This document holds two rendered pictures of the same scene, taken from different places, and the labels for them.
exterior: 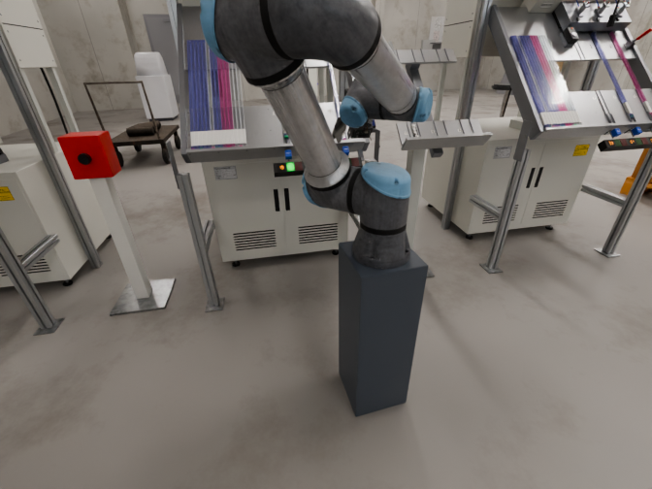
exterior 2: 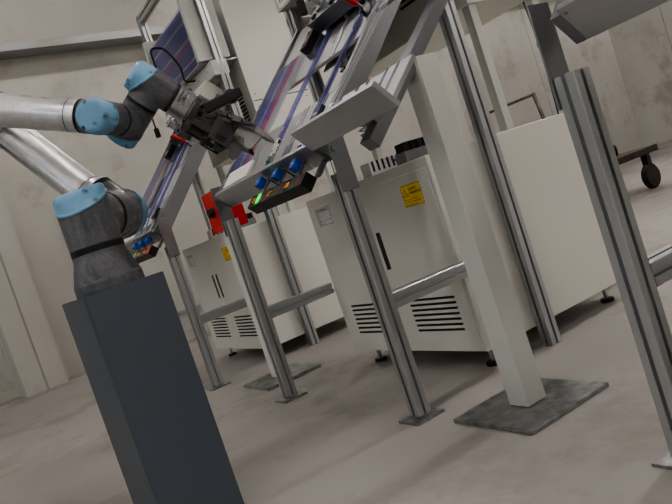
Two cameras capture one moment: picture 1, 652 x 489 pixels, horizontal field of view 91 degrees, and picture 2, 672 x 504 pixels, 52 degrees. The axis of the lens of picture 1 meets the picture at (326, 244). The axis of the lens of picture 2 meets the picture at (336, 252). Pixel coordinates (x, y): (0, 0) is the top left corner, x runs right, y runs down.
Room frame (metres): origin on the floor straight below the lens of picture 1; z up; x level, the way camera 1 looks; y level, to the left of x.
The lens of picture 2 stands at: (0.66, -1.74, 0.55)
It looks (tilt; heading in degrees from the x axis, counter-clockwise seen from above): 3 degrees down; 69
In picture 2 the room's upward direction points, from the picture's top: 19 degrees counter-clockwise
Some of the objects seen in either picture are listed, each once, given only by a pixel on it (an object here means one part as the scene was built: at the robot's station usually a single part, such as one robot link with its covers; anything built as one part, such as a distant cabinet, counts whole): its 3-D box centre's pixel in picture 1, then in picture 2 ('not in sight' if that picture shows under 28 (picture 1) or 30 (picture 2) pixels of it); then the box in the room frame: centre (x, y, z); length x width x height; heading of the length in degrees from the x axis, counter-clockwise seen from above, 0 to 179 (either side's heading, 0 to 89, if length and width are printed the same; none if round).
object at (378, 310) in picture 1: (374, 329); (152, 404); (0.73, -0.15, 0.28); 0.18 x 0.18 x 0.55; 15
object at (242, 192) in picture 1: (279, 192); (461, 245); (1.85, 0.27, 0.31); 0.70 x 0.65 x 0.62; 100
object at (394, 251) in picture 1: (381, 237); (104, 266); (0.73, -0.15, 0.60); 0.15 x 0.15 x 0.10
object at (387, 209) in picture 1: (382, 193); (87, 216); (0.73, -0.14, 0.72); 0.13 x 0.12 x 0.14; 58
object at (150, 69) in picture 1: (156, 86); not in sight; (7.31, 3.38, 0.61); 0.68 x 0.56 x 1.22; 16
